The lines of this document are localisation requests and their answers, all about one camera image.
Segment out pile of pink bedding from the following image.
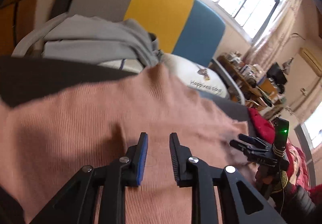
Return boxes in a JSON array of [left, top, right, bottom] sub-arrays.
[[286, 138, 322, 199]]

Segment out black cable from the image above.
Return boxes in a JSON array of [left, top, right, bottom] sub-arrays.
[[276, 163, 288, 214]]

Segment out grey yellow blue chair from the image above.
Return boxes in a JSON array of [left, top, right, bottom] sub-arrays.
[[13, 0, 245, 104]]

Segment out white printed pillow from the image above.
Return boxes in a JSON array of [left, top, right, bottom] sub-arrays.
[[99, 53, 229, 99]]

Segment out grey cardigan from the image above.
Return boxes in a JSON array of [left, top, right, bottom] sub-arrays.
[[43, 15, 160, 67]]

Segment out pink knit sweater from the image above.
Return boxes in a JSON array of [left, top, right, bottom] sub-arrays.
[[1, 65, 255, 223]]

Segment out red garment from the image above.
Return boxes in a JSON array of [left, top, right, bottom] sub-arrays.
[[248, 108, 275, 144]]

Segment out middle patterned curtain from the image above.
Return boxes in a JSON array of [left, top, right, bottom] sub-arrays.
[[243, 0, 302, 71]]

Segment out black monitor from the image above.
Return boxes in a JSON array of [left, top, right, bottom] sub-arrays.
[[266, 62, 287, 85]]

